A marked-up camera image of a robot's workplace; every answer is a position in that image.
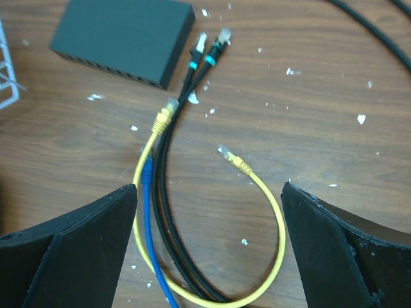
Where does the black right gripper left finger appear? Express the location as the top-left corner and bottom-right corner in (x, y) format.
(1, 184), (137, 307)

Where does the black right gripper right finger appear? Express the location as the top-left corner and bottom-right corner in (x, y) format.
(281, 183), (410, 307)

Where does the blue ethernet cable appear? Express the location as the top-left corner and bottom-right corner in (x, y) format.
(141, 152), (180, 308)

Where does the yellow ethernet cable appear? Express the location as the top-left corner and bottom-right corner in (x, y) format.
(132, 98), (287, 308)

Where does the black network switch box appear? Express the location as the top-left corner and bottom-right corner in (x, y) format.
(49, 0), (195, 89)

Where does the white wire dish rack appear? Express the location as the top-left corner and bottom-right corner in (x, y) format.
(1, 23), (28, 110)

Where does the black ethernet cable inner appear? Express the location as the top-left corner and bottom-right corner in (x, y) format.
(151, 31), (225, 304)

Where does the black ethernet cable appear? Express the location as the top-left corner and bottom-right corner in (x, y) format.
(159, 28), (411, 304)
(151, 31), (225, 304)

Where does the black ethernet cable outer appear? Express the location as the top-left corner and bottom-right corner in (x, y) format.
(159, 28), (411, 304)

